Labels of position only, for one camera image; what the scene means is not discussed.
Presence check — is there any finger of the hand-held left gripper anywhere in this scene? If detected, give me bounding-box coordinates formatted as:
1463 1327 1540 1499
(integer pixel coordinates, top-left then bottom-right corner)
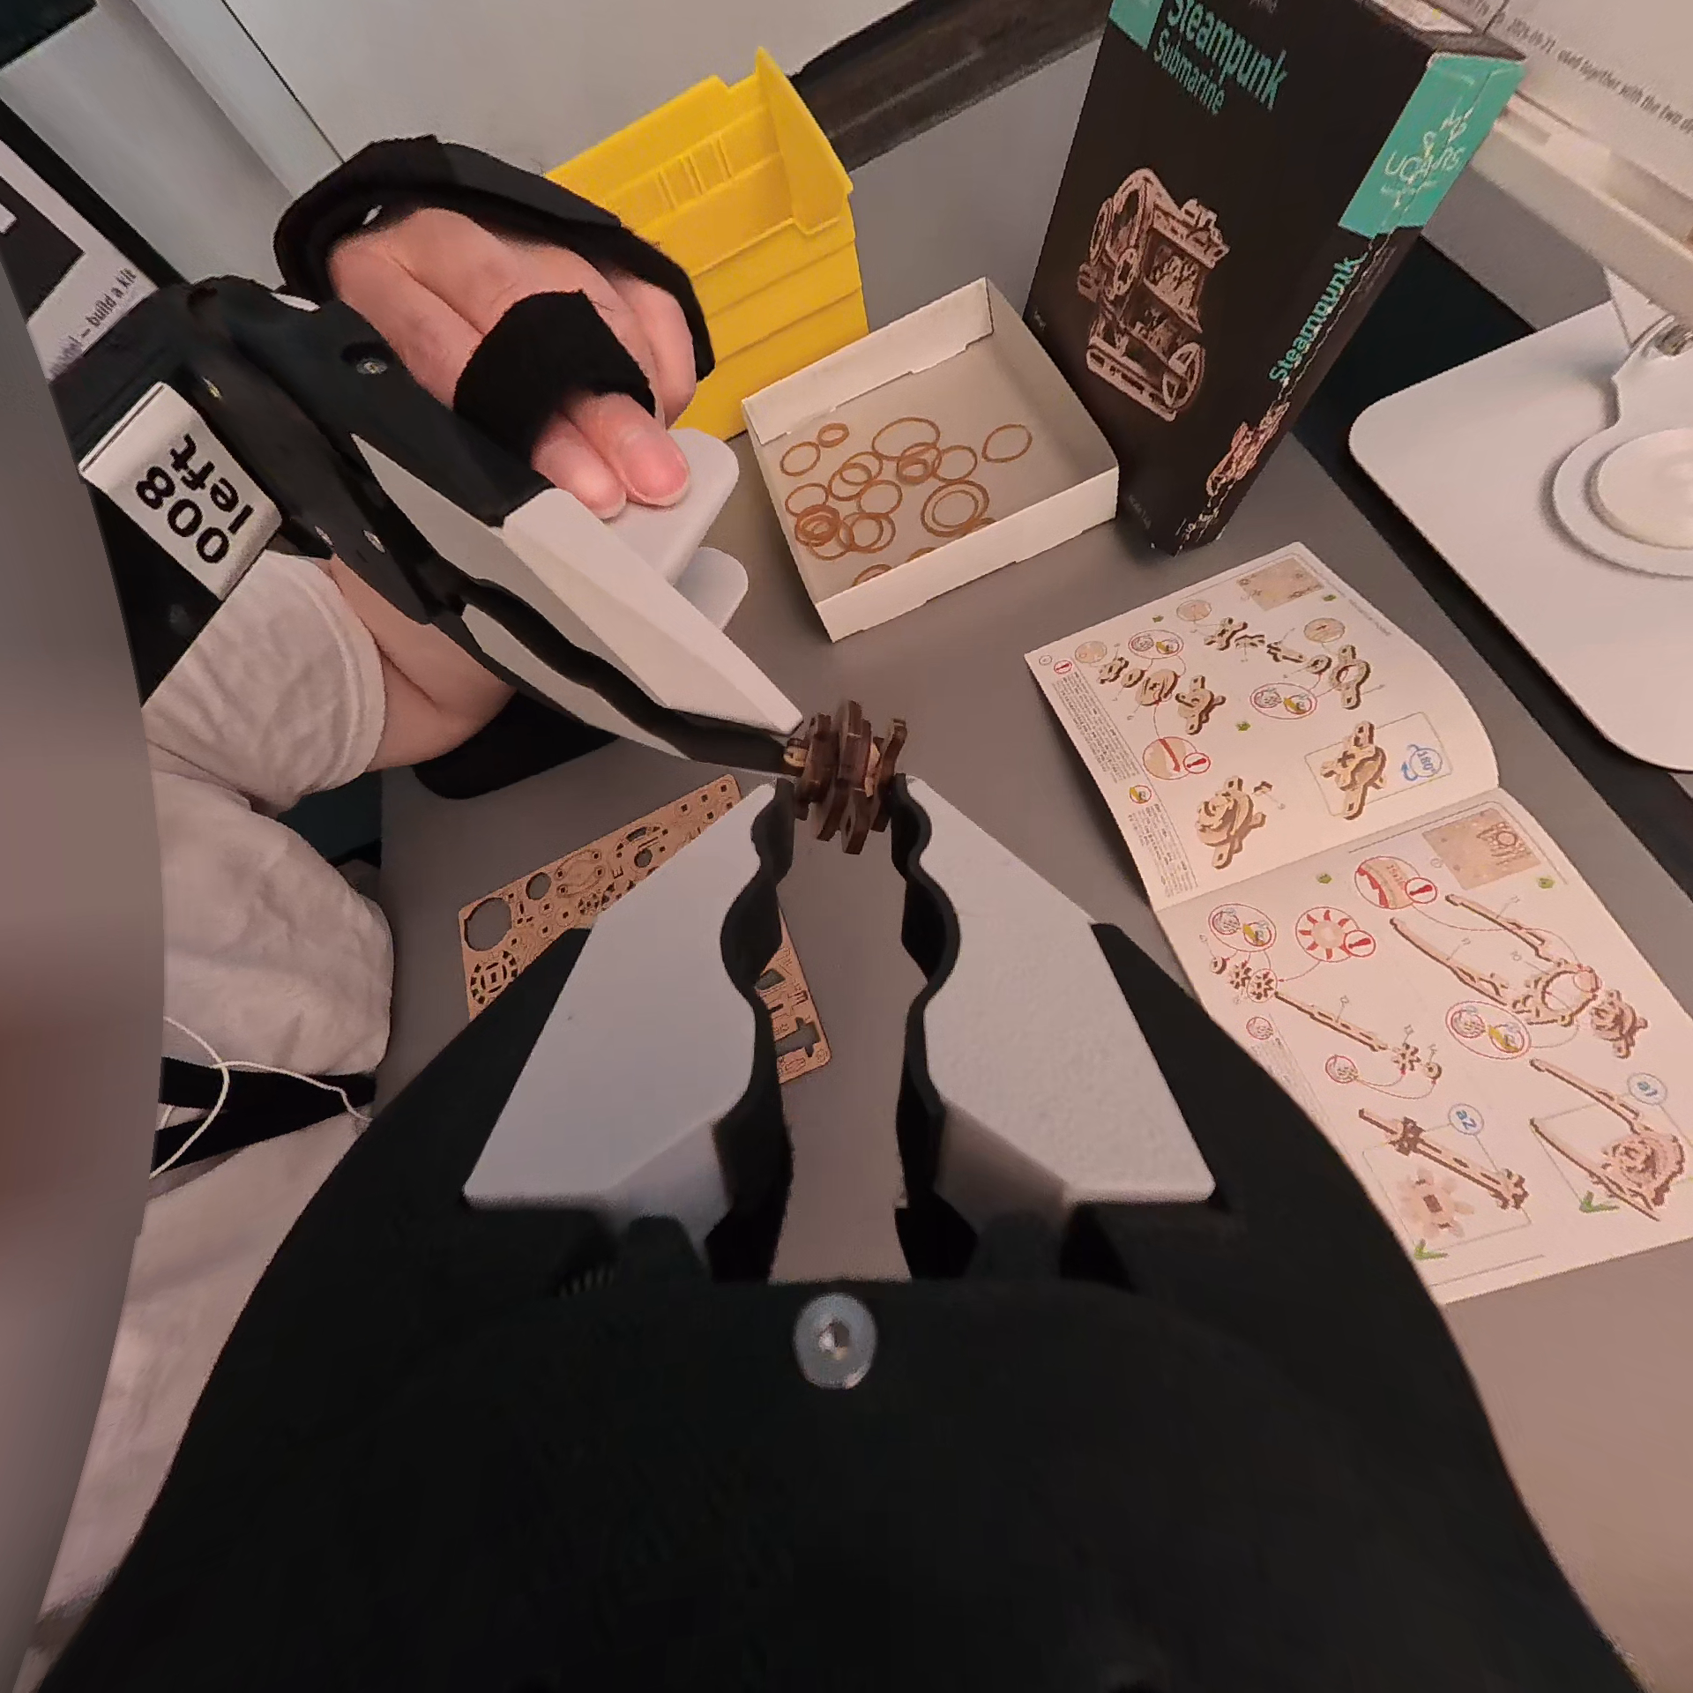
463 583 798 781
355 425 805 740

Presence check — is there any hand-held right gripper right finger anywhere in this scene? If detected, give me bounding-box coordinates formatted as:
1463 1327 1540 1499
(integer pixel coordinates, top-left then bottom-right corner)
886 776 1219 1283

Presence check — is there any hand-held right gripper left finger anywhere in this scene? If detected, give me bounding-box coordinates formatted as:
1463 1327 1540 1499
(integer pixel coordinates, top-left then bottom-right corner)
463 782 798 1283

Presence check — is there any small wooden model assembly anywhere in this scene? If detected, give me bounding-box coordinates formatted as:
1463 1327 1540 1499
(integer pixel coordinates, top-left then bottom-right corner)
780 701 914 855

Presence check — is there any person's left forearm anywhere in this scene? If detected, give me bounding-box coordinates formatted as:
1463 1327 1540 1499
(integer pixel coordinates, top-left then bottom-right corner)
138 549 510 808

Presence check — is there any laser-cut wooden parts sheet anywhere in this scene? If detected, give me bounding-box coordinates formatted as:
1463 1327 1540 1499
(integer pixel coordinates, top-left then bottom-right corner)
455 775 834 1088

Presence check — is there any black model kit box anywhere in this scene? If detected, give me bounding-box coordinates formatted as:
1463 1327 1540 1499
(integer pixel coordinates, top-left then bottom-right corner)
1023 0 1529 559

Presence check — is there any person's left hand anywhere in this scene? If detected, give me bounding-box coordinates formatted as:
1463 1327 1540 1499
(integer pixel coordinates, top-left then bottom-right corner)
325 211 694 521

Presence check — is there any printed paper sheet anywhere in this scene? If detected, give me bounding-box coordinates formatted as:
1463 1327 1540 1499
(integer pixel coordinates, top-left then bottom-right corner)
1480 0 1693 148
0 140 179 386

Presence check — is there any pile of tan rubber bands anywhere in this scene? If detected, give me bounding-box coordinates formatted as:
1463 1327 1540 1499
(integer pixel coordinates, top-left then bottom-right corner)
778 416 1036 586

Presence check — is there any open instruction booklet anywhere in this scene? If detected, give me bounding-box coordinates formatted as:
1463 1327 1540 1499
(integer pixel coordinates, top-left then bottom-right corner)
1023 541 1693 1304

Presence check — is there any white cardboard tray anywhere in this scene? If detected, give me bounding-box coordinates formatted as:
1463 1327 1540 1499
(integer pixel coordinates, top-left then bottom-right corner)
739 274 1118 643

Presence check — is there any yellow plastic bin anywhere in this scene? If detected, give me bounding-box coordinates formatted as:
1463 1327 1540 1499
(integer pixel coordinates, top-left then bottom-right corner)
543 47 872 445

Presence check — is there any white stand base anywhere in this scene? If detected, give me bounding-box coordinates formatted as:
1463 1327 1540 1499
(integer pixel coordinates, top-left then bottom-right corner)
1348 265 1693 772

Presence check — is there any black strap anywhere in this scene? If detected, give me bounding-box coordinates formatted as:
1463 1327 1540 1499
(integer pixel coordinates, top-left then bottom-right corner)
150 1059 378 1176

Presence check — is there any thin white cord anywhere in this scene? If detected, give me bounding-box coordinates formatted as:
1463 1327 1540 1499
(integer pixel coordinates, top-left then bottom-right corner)
154 1017 380 1142

